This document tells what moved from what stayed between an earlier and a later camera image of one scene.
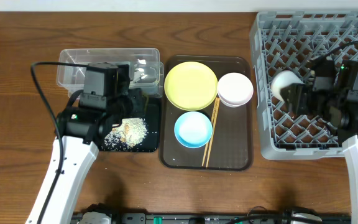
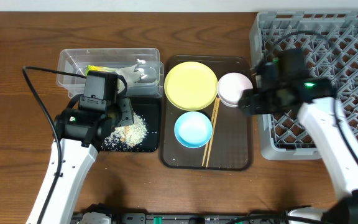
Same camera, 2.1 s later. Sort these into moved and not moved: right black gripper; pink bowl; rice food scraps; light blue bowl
Moved: right black gripper
Not moved: light blue bowl; rice food scraps; pink bowl
